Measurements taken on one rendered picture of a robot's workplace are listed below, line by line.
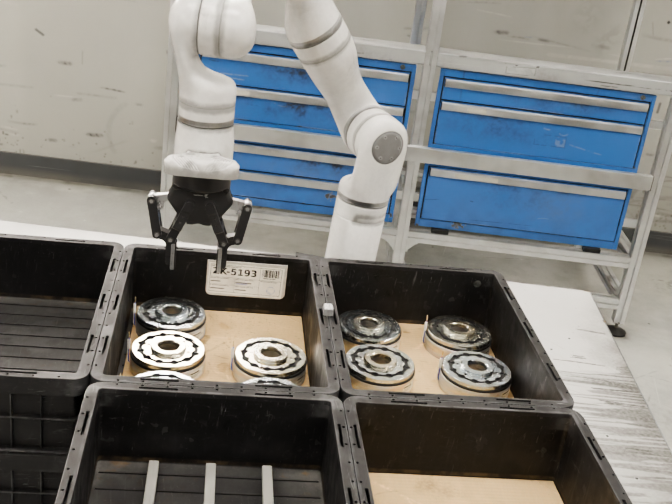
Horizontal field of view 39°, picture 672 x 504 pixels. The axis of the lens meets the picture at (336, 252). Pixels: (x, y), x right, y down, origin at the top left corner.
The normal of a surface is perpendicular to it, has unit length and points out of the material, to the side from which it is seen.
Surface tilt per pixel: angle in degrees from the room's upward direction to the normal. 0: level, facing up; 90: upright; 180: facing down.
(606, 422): 0
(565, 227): 90
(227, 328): 0
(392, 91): 90
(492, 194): 90
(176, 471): 0
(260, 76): 90
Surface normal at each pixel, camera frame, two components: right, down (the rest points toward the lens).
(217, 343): 0.12, -0.91
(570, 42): -0.02, 0.40
